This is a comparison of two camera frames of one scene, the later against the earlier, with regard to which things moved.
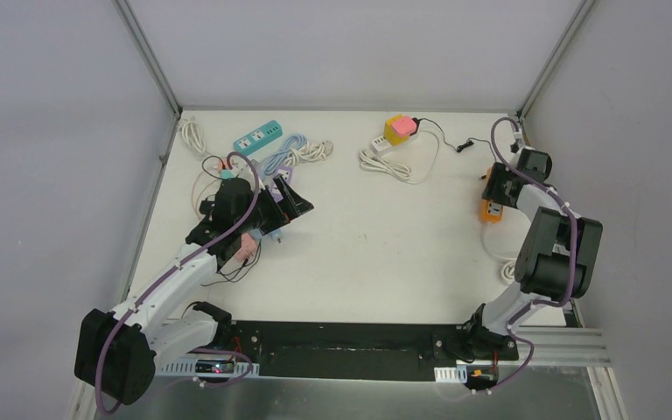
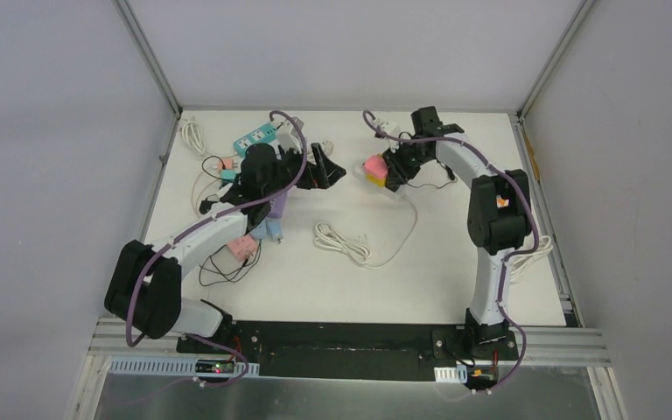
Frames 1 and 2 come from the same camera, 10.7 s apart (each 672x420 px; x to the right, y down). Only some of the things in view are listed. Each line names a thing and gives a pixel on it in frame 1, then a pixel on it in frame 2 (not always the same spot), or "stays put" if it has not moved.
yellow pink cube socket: [398, 129] -> [375, 170]
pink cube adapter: [248, 249] stays put
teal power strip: [270, 131] stays put
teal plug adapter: [227, 174] stays put
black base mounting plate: [407, 352] stays put
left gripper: [277, 207] -> [315, 164]
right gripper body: [498, 184] -> [409, 158]
